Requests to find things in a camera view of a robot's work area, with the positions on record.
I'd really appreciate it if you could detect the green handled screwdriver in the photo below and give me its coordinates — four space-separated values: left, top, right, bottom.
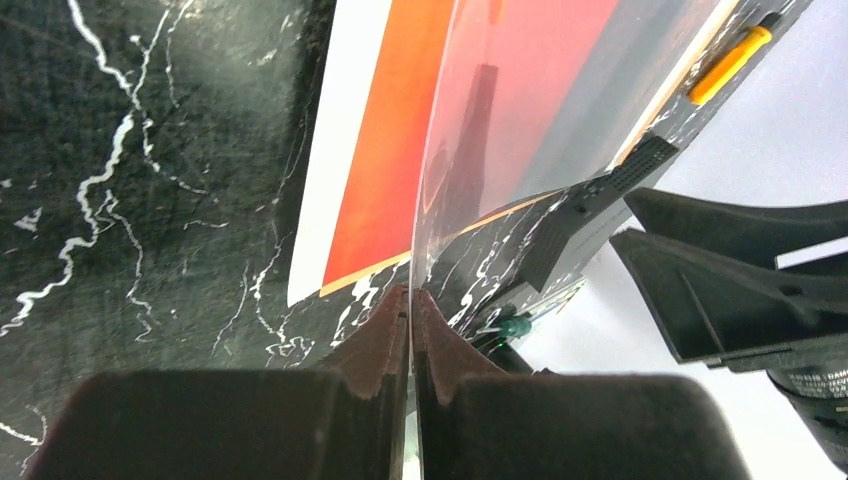
477 316 532 339

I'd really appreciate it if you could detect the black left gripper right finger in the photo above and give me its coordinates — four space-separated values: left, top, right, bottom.
410 289 749 479

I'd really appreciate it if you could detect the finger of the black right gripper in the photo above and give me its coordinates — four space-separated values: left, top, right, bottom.
625 188 847 268

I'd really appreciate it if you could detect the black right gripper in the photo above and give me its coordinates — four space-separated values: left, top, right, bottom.
610 229 847 474

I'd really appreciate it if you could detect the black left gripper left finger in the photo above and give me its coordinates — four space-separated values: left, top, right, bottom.
27 286 408 479

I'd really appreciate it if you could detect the red sunset photo print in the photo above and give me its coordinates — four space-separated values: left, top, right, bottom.
286 0 624 308

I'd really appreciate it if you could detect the clear acrylic glazing sheet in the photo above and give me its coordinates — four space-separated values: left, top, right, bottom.
410 1 732 287

